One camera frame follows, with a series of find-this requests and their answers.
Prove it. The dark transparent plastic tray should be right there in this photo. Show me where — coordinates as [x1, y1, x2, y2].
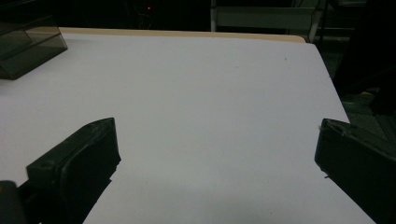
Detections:
[0, 15, 68, 81]

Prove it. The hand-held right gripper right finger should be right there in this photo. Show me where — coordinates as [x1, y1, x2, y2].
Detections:
[314, 118, 396, 224]

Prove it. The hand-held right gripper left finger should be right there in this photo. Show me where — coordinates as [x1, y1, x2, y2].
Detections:
[19, 117, 122, 224]

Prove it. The white metal rack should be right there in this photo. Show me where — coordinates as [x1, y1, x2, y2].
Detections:
[210, 0, 328, 43]

